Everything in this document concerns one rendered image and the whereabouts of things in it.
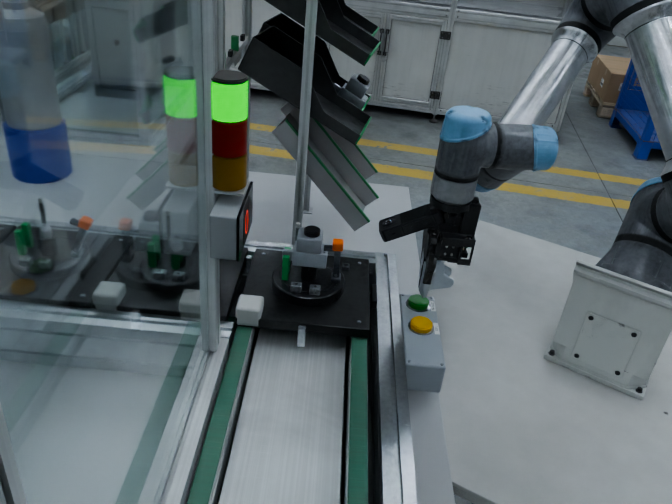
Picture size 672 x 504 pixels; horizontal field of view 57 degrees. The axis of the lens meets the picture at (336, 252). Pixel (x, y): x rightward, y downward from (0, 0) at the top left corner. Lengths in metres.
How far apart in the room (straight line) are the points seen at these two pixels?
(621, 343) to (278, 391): 0.64
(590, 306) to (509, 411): 0.25
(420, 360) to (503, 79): 4.30
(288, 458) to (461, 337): 0.51
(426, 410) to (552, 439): 0.22
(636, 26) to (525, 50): 3.97
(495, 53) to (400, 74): 0.75
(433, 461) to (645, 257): 0.53
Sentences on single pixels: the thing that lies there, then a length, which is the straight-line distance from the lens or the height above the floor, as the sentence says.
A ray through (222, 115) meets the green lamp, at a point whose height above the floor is 1.37.
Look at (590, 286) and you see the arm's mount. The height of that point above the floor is 1.05.
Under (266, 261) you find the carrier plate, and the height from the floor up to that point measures 0.97.
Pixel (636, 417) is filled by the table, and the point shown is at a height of 0.86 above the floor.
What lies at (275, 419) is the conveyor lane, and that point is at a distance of 1.00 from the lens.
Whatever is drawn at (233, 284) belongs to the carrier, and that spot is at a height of 0.97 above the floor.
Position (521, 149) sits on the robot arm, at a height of 1.30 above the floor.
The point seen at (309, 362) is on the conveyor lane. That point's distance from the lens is 1.10.
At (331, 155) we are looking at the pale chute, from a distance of 1.43.
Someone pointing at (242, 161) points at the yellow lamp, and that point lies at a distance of 0.86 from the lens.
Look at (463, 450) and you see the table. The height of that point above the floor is 0.86.
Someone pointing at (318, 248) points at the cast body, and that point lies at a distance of 1.12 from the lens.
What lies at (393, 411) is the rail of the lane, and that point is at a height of 0.95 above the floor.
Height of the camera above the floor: 1.64
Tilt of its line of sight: 31 degrees down
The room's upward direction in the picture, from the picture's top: 6 degrees clockwise
